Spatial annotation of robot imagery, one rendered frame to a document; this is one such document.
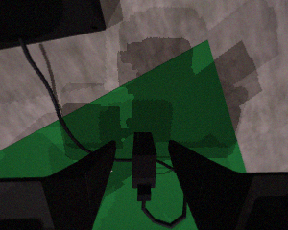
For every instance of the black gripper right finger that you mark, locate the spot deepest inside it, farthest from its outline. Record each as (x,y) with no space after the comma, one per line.
(218,197)

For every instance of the green circuit board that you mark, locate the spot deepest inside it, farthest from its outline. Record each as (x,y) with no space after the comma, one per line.
(181,100)

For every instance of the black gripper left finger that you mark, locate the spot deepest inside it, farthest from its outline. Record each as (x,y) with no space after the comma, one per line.
(66,200)

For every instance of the black cooling fan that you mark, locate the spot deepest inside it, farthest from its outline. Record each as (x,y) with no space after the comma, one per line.
(37,21)

